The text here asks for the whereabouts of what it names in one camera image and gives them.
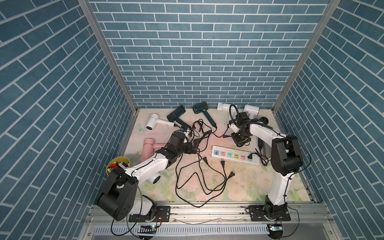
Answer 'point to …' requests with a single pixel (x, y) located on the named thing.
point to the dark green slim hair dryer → (175, 115)
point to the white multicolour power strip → (234, 154)
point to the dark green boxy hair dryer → (203, 106)
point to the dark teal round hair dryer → (265, 120)
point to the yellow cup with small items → (121, 162)
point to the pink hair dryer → (148, 147)
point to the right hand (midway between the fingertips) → (237, 139)
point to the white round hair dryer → (152, 120)
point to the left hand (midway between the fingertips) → (195, 143)
